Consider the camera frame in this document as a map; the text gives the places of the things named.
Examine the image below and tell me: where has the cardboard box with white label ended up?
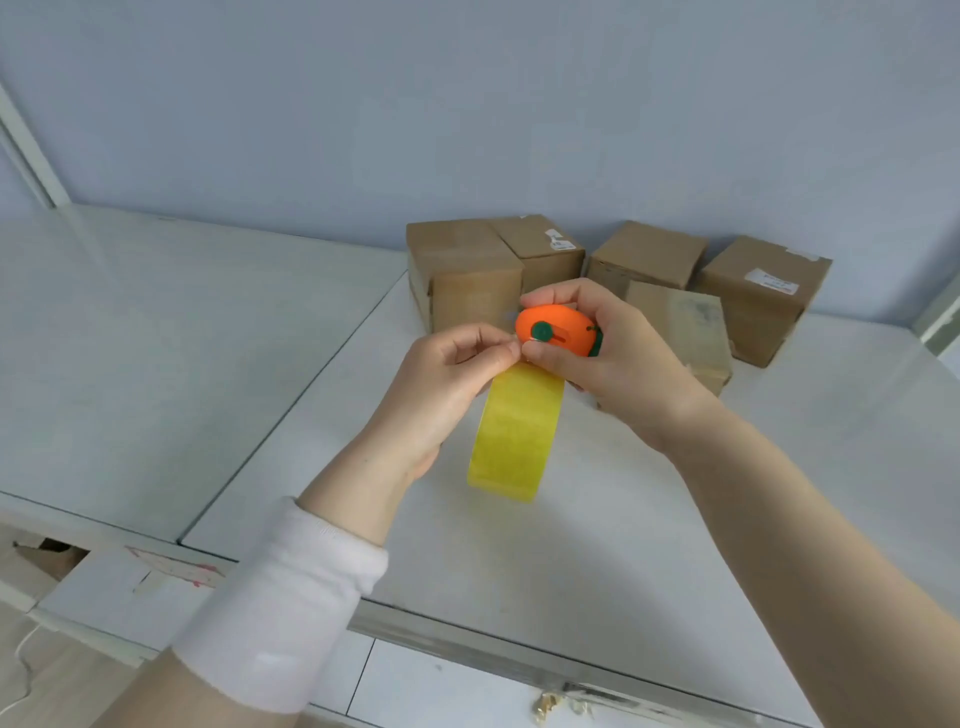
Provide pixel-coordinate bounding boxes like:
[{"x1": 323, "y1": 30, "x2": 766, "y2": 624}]
[{"x1": 692, "y1": 235, "x2": 834, "y2": 369}]

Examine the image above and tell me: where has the orange box cutter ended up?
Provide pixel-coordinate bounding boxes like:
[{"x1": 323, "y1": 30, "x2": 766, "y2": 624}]
[{"x1": 514, "y1": 303, "x2": 606, "y2": 360}]

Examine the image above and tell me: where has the person's right forearm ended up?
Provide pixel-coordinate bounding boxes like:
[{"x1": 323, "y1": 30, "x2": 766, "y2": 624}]
[{"x1": 658, "y1": 393, "x2": 960, "y2": 728}]

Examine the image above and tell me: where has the person's left hand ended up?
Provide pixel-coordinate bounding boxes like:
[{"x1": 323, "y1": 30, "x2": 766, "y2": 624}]
[{"x1": 366, "y1": 323, "x2": 523, "y2": 483}]

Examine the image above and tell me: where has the large plain cardboard box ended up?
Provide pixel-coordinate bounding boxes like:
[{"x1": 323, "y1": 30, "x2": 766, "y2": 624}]
[{"x1": 405, "y1": 218, "x2": 525, "y2": 337}]

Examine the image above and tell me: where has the yellow packing tape roll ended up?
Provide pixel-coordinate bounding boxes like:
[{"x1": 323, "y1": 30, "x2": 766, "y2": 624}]
[{"x1": 466, "y1": 360, "x2": 566, "y2": 504}]

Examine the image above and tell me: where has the white panel with red marks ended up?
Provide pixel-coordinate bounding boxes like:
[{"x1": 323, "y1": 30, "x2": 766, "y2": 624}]
[{"x1": 33, "y1": 546, "x2": 230, "y2": 665}]

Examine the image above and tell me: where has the white metal post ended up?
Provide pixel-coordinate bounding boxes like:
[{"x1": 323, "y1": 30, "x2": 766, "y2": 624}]
[{"x1": 0, "y1": 81, "x2": 73, "y2": 212}]

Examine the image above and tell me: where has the small plain cardboard box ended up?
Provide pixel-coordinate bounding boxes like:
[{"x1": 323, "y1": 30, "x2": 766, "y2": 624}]
[{"x1": 584, "y1": 219, "x2": 709, "y2": 301}]

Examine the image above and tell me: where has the cardboard box with corner label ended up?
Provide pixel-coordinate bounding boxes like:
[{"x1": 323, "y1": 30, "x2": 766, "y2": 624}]
[{"x1": 490, "y1": 213, "x2": 587, "y2": 296}]

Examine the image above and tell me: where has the person's right hand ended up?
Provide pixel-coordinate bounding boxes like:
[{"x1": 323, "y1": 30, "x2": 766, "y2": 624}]
[{"x1": 519, "y1": 278, "x2": 723, "y2": 456}]

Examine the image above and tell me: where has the white frame bar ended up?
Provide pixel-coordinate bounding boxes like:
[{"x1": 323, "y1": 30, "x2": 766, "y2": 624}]
[{"x1": 909, "y1": 271, "x2": 960, "y2": 359}]

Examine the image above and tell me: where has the white cable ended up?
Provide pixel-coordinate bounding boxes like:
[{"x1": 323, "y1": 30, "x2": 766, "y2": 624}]
[{"x1": 13, "y1": 621, "x2": 41, "y2": 702}]

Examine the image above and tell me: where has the worn stained cardboard box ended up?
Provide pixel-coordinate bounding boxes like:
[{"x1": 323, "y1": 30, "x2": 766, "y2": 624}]
[{"x1": 596, "y1": 280, "x2": 735, "y2": 413}]

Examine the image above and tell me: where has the person's left forearm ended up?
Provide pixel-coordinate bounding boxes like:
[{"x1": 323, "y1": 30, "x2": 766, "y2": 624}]
[{"x1": 93, "y1": 431, "x2": 444, "y2": 728}]

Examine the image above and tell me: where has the white wristband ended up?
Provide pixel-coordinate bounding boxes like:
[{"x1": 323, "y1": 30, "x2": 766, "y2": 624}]
[{"x1": 171, "y1": 495, "x2": 390, "y2": 716}]

